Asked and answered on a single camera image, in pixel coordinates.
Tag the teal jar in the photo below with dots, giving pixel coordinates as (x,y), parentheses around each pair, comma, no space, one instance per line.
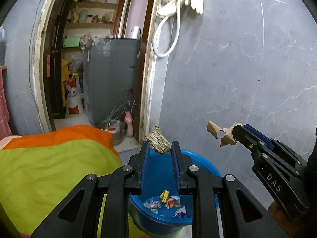
(83,16)

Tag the multicoloured patchwork blanket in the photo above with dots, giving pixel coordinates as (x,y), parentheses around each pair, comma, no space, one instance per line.
(49,166)

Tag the metal pot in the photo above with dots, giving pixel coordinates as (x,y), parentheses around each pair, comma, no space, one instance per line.
(114,132)

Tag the dark wooden door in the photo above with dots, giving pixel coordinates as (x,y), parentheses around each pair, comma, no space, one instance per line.
(55,79)

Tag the yellow dotted wrapper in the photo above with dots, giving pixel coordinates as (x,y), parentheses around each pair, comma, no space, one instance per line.
(164,195)

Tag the built-in shelf unit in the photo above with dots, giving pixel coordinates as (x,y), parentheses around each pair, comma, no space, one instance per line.
(96,12)

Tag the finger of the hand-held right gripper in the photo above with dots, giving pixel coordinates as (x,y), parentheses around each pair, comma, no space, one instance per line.
(247,141)
(260,135)

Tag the blue white snack wrapper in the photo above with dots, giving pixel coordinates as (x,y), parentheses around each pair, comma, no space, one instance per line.
(180,212)

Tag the yellow bag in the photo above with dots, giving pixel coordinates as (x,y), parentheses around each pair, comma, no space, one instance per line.
(65,79)

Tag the grey refrigerator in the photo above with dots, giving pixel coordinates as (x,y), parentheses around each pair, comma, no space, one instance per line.
(111,79)

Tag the pink checked cloth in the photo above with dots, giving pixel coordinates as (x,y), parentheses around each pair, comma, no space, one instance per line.
(3,109)

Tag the white printed wrapper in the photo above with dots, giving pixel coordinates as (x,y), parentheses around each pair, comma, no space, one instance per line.
(152,203)

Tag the pink bottle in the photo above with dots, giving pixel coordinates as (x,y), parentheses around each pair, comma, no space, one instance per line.
(129,125)

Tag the dry branches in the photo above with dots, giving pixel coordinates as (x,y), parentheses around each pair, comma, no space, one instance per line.
(118,109)

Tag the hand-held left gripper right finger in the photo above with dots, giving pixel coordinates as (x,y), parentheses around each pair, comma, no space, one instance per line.
(175,168)

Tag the wooden door frame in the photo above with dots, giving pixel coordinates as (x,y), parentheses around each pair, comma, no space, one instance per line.
(149,67)

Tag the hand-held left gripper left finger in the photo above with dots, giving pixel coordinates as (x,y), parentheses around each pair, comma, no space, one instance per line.
(145,168)

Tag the green box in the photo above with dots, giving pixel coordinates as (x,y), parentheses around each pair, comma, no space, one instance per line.
(71,42)

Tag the white red sack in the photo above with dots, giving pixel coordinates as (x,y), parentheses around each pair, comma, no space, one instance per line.
(73,99)

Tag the white electric kettle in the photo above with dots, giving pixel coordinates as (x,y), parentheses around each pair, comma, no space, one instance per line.
(136,32)

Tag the brown cardboard scrap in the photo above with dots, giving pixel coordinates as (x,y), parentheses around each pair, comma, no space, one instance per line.
(158,141)

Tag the beige torn cardboard piece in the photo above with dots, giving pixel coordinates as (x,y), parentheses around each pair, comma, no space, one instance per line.
(229,135)

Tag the blue plastic basin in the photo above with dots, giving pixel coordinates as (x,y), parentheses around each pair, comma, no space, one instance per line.
(158,220)

